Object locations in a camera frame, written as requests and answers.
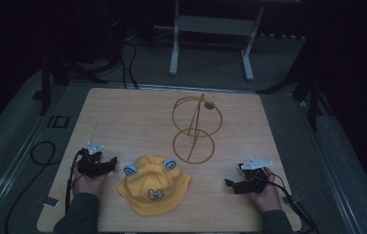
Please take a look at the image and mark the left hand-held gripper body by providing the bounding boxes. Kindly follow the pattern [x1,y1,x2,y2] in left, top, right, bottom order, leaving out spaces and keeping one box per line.
[76,140,110,179]

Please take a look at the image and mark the yellow bucket hat with ears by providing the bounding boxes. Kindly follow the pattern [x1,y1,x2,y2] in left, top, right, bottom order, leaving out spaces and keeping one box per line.
[117,154,192,217]

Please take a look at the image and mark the black hanging cables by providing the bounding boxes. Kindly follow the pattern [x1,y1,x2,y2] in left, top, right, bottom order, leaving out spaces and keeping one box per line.
[119,38,141,91]

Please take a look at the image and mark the black floor cable loop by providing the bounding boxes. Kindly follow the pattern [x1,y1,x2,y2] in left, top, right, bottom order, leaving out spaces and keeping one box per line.
[4,140,58,234]

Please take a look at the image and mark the white metal table frame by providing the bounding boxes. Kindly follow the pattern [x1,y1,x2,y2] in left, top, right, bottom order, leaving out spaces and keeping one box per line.
[153,0,265,82]

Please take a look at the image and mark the gold wire hat stand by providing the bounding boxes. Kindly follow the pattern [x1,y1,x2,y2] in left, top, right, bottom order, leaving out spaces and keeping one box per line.
[171,93,224,166]

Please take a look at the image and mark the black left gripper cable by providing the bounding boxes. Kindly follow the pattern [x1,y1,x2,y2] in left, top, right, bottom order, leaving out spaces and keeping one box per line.
[64,148,86,215]

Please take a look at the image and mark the black rectangular floor plate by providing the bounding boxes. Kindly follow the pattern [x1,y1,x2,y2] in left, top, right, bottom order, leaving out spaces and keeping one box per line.
[46,114,71,129]

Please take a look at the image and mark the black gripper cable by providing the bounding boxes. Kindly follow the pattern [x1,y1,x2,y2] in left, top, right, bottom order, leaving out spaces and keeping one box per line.
[265,172,320,234]
[64,148,86,215]

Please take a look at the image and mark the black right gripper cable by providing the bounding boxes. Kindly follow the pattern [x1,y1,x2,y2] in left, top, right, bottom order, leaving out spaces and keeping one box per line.
[265,172,320,234]

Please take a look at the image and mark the person's left hand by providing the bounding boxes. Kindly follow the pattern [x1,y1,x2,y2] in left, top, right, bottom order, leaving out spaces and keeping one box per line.
[71,169,109,198]

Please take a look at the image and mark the grey cable connector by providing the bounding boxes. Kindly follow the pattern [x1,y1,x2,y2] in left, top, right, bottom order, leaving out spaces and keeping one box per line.
[282,193,304,206]

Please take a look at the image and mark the black tripod stand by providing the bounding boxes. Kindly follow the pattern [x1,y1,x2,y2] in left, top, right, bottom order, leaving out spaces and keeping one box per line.
[39,53,123,117]
[255,37,336,132]

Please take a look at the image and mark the person's right hand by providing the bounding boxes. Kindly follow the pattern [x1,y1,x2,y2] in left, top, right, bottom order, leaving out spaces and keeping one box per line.
[249,167,284,214]

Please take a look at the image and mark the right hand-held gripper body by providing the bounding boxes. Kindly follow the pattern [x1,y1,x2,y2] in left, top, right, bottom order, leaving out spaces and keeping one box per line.
[237,156,274,193]

